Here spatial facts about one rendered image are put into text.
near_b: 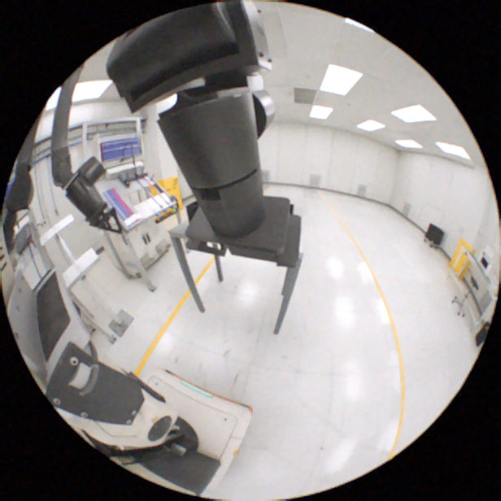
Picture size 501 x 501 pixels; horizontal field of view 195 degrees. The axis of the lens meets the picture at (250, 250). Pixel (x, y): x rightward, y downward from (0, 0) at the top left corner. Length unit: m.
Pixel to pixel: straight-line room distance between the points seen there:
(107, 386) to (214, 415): 0.70
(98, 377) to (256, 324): 1.17
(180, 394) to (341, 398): 1.01
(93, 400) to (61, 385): 0.05
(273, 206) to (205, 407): 0.87
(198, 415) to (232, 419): 0.16
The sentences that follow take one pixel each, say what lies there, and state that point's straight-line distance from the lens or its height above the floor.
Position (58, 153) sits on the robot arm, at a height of 1.27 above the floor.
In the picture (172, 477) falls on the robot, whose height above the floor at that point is 0.66.
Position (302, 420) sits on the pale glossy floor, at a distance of 1.20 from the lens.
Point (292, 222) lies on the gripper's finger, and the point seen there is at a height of 1.07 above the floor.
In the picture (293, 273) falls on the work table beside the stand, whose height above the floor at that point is 0.68.
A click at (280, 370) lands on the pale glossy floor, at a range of 1.16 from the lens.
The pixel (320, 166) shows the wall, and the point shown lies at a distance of 7.34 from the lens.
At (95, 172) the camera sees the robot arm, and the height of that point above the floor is 1.18.
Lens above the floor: 1.13
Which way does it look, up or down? 35 degrees down
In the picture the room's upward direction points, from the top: straight up
